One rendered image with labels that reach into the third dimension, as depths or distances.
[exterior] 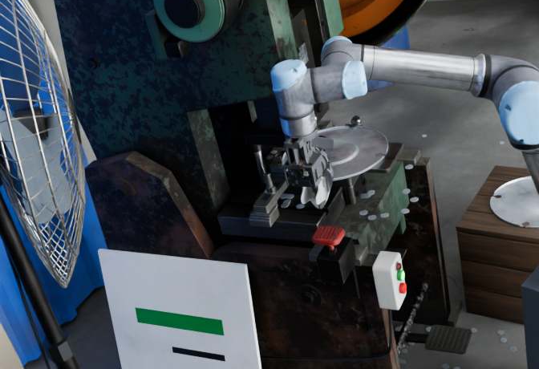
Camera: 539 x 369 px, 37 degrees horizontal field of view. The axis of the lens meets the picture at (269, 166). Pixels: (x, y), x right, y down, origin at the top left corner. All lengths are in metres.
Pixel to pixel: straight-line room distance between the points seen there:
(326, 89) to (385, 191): 0.64
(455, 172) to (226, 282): 1.58
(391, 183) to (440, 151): 1.45
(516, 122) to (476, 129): 2.15
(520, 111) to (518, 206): 0.98
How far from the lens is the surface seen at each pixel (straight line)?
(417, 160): 2.40
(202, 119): 2.14
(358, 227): 2.11
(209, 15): 1.76
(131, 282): 2.42
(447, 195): 3.38
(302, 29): 2.09
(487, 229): 2.55
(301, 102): 1.68
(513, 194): 2.70
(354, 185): 2.18
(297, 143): 1.70
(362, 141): 2.21
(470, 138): 3.78
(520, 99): 1.69
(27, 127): 1.45
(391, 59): 1.78
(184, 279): 2.30
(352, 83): 1.66
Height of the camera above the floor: 1.82
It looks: 28 degrees down
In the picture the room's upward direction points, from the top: 14 degrees counter-clockwise
